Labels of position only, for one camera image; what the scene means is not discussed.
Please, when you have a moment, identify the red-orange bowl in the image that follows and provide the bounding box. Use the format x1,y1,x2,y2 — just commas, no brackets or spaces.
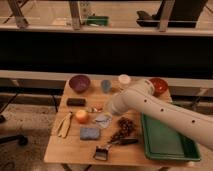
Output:
150,78,168,96

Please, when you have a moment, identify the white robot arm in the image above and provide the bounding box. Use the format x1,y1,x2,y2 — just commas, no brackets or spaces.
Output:
105,79,213,151

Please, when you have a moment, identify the orange apple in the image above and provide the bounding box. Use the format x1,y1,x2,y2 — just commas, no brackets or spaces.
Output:
75,110,89,124

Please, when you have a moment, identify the white paper cup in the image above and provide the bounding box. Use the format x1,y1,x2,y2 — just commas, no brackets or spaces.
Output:
118,74,131,89

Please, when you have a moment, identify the green plastic tray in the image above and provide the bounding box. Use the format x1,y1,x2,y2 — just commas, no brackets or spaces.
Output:
141,114,201,162

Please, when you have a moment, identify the blue sponge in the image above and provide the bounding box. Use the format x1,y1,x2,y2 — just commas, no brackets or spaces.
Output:
80,127,100,140

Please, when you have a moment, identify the blue cup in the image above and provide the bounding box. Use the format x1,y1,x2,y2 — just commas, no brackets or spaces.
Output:
101,80,111,93

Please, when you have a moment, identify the yellow banana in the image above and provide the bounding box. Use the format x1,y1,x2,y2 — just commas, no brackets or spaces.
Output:
56,112,73,138

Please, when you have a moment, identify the brown grape bunch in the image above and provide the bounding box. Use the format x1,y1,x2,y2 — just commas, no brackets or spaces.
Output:
110,117,135,142

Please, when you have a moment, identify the orange carrot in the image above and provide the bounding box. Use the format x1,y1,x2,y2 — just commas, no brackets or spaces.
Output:
87,107,103,113

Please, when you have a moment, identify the black rectangular block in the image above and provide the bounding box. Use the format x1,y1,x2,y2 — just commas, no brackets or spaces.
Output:
67,98,86,106

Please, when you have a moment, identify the black office chair base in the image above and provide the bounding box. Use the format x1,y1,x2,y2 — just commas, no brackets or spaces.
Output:
0,94,28,147

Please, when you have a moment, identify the black-handled metal scraper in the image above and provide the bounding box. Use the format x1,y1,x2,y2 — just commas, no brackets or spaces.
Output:
93,138,139,161

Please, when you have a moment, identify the purple bowl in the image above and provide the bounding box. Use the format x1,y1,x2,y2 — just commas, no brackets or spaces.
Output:
69,75,91,93

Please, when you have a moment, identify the light blue crumpled cloth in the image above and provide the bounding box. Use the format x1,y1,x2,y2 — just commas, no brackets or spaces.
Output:
94,113,112,128

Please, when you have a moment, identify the wooden table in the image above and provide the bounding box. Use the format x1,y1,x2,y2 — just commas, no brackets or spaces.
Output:
44,79,190,167

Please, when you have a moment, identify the green box on shelf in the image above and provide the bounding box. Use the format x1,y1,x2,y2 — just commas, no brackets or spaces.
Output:
86,16,109,26

